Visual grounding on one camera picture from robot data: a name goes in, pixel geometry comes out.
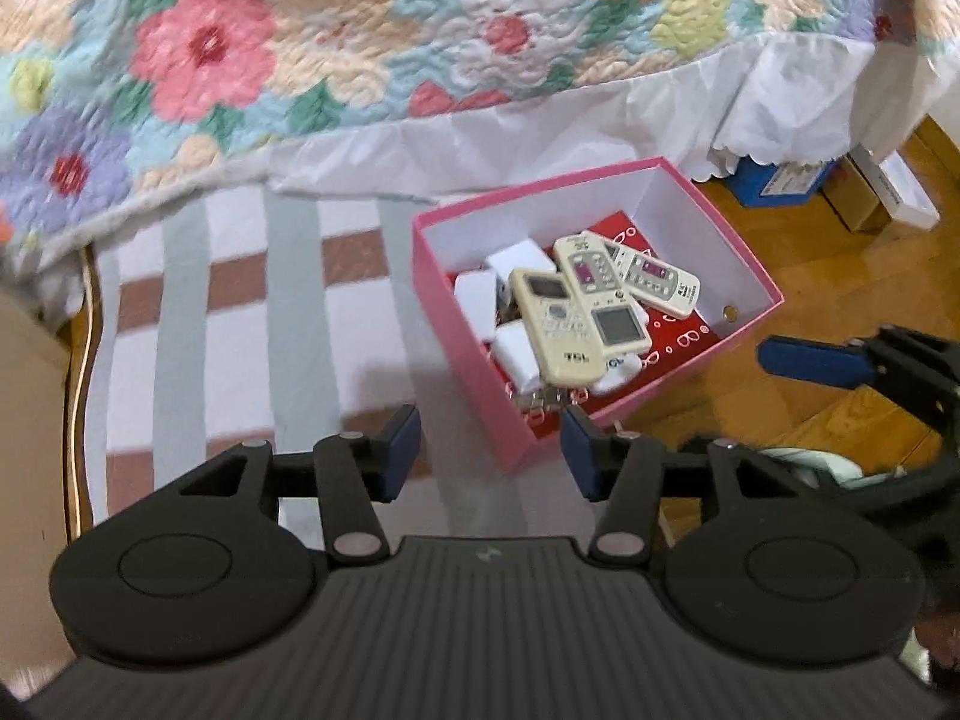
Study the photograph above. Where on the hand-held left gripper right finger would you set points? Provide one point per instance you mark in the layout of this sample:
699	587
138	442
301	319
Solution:
581	457

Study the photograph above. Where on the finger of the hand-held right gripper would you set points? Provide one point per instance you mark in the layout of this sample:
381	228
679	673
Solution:
814	361

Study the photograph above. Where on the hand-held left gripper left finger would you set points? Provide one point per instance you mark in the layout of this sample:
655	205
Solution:
399	457

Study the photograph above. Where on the yellowish cream remote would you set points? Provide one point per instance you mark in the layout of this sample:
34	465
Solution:
559	345

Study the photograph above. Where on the pink cardboard box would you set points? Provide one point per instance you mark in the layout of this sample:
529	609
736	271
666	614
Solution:
465	360

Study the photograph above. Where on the white charger adapter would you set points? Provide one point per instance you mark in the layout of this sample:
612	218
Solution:
517	255
476	300
514	352

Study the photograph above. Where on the large cream remote pink button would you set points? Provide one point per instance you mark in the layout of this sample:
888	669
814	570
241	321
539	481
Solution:
664	281

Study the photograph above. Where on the cream remote pink button grey screen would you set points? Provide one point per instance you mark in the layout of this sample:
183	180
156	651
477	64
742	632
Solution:
592	274

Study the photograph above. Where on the light green cloth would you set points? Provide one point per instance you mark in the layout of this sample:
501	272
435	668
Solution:
814	465

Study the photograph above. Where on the brown cardboard box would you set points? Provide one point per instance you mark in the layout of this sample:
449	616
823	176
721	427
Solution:
855	208

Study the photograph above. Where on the blue box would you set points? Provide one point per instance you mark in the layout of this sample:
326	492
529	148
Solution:
780	180

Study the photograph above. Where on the white box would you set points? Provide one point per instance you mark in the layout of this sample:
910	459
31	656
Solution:
896	187

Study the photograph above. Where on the striped cloth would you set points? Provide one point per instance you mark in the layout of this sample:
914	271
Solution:
225	292

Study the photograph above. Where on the white bed sheet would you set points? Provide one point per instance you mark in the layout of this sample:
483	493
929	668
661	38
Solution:
525	142

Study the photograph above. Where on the wooden furniture edge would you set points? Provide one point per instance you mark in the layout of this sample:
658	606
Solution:
37	465

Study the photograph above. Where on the floral quilt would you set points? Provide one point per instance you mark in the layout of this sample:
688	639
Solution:
337	37

